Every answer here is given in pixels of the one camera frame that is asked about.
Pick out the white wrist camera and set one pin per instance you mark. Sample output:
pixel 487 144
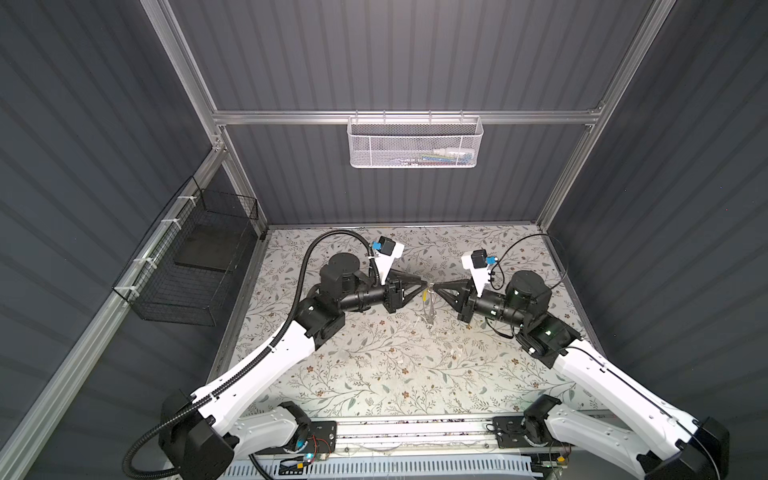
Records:
pixel 479 264
pixel 385 252

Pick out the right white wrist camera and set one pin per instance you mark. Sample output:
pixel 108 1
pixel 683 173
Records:
pixel 479 264

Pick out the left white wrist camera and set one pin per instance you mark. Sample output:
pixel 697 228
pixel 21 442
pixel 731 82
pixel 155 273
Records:
pixel 385 252

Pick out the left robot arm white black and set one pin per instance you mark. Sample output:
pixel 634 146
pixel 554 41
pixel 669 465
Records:
pixel 204 444

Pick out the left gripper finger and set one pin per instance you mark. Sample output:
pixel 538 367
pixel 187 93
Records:
pixel 410 291
pixel 407 279

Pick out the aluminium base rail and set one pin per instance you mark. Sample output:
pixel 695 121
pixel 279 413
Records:
pixel 421 433

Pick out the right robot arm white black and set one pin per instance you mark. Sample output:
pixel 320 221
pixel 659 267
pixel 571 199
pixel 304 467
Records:
pixel 657 440

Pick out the marker pens in basket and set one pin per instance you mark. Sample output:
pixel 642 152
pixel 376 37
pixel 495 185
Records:
pixel 449 157

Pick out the black wire mesh basket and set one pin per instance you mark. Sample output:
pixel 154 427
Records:
pixel 192 272

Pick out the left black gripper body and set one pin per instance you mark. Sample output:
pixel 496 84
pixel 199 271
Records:
pixel 390 296

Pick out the white slotted cable duct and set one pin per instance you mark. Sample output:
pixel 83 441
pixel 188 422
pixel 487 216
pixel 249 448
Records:
pixel 476 466

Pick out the white wire mesh basket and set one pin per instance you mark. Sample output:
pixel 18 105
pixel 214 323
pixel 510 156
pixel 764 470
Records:
pixel 369 139

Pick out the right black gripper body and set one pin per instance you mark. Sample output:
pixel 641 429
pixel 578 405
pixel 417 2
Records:
pixel 471 300

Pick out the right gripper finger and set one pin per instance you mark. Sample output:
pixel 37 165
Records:
pixel 450 297
pixel 453 285

